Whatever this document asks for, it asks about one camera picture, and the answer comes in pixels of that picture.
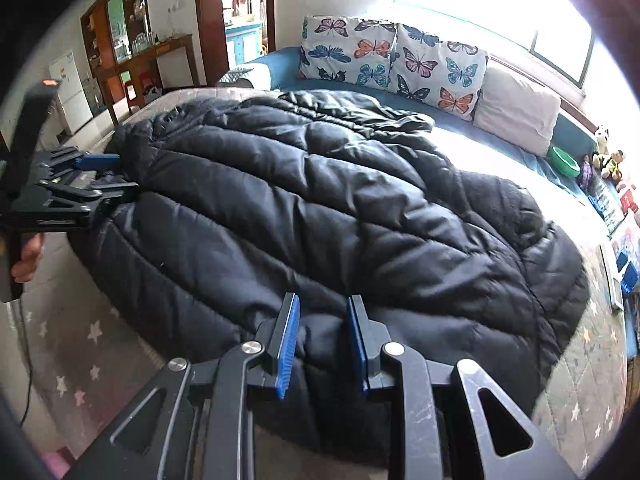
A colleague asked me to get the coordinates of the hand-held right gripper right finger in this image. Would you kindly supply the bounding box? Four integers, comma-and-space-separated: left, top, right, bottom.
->
346, 294, 581, 480

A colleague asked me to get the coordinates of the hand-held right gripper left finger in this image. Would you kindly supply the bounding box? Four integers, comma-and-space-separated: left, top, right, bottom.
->
65, 291, 302, 480

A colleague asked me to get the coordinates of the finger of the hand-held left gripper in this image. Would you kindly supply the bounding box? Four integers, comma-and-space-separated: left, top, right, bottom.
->
34, 146, 122, 181
42, 172, 141, 212

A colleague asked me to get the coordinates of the black puffer jacket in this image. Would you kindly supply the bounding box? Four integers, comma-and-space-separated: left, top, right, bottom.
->
70, 89, 591, 453

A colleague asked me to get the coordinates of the person's left hand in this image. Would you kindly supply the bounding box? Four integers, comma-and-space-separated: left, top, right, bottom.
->
12, 233, 44, 284

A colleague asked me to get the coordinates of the white refrigerator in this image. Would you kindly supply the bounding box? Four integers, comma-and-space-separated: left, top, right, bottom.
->
48, 50, 96, 136

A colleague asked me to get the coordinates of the wooden desk with shelves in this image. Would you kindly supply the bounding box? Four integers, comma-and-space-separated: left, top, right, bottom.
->
80, 0, 201, 126

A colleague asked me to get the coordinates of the grey patterned cushion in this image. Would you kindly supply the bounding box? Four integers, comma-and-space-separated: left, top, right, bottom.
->
216, 65, 273, 90

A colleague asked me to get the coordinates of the blue cabinet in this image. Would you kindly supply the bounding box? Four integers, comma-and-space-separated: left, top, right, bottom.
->
224, 20, 265, 68

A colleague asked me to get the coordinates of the round bed with quilted cover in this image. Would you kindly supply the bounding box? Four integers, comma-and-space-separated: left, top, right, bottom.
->
15, 45, 636, 480

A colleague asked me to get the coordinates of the pink floor mat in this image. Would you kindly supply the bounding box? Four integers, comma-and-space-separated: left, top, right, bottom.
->
40, 447, 81, 480

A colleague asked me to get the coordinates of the white framed picture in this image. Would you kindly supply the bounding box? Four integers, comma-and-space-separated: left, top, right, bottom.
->
600, 242, 626, 311

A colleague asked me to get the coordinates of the butterfly print pillow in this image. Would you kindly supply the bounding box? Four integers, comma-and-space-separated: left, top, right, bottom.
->
299, 14, 401, 87
387, 22, 490, 122

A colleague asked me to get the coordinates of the green bowl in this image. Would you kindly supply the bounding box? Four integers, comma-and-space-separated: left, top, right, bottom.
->
546, 145, 581, 178

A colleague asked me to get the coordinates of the row of books and boxes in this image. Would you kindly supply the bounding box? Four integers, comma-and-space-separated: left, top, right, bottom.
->
582, 170, 640, 286

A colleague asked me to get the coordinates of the beige pillow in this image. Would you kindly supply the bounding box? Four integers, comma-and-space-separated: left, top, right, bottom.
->
472, 65, 563, 157

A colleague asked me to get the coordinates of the yellow bear plush toy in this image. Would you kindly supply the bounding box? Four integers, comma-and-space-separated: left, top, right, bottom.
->
600, 150, 628, 181

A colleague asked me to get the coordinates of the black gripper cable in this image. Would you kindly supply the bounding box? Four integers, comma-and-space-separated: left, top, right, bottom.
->
7, 302, 34, 428

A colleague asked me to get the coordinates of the brown door frame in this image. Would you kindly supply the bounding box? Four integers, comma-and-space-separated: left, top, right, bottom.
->
192, 0, 277, 87

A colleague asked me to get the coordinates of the window with dark frame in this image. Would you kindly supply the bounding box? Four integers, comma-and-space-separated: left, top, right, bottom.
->
377, 0, 598, 88

